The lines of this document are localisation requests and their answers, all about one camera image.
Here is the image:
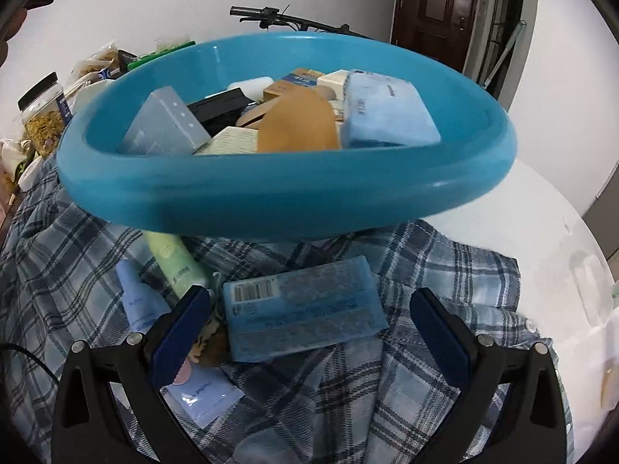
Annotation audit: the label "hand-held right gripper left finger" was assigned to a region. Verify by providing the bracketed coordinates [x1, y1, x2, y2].
[51, 284, 214, 464]

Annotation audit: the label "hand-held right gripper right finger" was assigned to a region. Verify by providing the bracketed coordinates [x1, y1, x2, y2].
[409, 287, 568, 464]

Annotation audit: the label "brown-haired figurine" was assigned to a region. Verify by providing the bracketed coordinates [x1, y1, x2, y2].
[186, 321, 230, 365]

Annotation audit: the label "small periwinkle bottle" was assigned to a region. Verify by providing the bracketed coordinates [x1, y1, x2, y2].
[115, 258, 172, 334]

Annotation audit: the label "blue cream tube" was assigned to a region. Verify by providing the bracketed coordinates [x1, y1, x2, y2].
[167, 362, 245, 430]

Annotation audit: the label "light green tube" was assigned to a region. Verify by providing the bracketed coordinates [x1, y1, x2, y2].
[142, 229, 211, 300]

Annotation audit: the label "blue barcode tissue pack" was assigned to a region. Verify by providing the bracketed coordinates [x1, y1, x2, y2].
[221, 254, 389, 362]

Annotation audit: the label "blue plastic basin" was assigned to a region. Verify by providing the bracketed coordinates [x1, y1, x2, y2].
[57, 31, 518, 242]

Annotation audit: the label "clear snack bags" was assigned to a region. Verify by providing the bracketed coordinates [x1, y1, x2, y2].
[70, 46, 121, 92]

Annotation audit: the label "yellow container with green rim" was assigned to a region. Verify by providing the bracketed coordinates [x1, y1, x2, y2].
[128, 39, 197, 71]

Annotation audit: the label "blue plaid shirt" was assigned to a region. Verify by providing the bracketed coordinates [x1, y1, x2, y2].
[0, 155, 557, 464]

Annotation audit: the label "clear jar of dried food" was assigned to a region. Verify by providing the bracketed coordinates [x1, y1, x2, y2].
[18, 72, 73, 158]

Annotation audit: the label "grey cardboard box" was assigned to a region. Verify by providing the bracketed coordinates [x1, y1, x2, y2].
[118, 86, 214, 157]

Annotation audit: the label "black bicycle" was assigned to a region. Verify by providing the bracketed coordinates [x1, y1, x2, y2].
[229, 5, 388, 42]

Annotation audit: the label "black plastic tray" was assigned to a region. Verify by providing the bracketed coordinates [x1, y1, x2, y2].
[186, 88, 252, 136]

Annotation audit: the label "cream flat box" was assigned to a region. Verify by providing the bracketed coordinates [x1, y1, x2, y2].
[193, 126, 262, 156]

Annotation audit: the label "white plastic bottle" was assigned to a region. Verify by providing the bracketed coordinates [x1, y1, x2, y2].
[227, 76, 275, 102]

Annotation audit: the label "grey refrigerator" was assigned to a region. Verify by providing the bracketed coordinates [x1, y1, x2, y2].
[585, 164, 619, 258]

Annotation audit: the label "brown oval case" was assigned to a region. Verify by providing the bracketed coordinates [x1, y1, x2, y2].
[236, 103, 274, 130]

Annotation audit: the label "gold cardboard box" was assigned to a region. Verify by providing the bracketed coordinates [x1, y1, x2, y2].
[263, 80, 310, 104]

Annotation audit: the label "yellow and blue box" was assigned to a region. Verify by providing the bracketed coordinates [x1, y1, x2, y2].
[278, 67, 325, 89]

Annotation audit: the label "light blue tissue pack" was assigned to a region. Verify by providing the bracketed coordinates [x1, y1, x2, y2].
[341, 70, 442, 148]

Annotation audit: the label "white cube box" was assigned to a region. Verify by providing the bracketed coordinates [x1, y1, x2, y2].
[316, 70, 351, 102]

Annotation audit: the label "dark brown door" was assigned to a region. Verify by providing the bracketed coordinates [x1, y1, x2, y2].
[389, 0, 482, 66]

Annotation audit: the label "black cable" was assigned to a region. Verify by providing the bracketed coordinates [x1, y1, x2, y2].
[0, 343, 60, 390]

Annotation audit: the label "green-handled mop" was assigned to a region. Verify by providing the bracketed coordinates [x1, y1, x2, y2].
[486, 19, 528, 88]

